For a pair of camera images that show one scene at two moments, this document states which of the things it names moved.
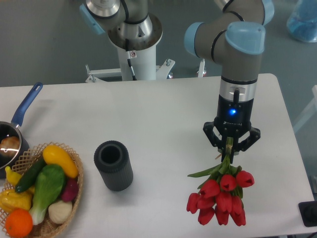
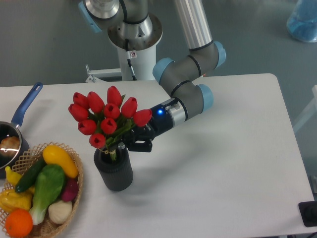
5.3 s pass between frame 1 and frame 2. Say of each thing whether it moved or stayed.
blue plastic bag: stayed
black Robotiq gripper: moved
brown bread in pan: stayed
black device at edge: stayed
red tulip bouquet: moved
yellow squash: stayed
